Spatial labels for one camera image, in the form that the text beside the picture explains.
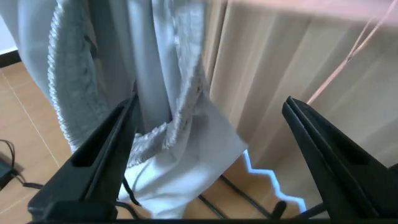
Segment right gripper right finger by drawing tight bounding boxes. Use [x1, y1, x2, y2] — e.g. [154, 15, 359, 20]
[280, 95, 398, 220]

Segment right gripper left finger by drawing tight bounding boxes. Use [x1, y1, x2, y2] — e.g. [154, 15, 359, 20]
[27, 94, 141, 222]

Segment pink clothes hanger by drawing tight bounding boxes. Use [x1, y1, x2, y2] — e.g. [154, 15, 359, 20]
[306, 0, 398, 106]

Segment pale grey shorts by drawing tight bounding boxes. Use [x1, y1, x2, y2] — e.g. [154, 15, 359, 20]
[0, 0, 249, 219]

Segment black clothes rack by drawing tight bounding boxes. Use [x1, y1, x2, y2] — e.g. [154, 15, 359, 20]
[197, 174, 330, 220]

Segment black floor cable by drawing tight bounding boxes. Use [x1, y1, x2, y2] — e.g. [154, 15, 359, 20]
[0, 139, 44, 191]

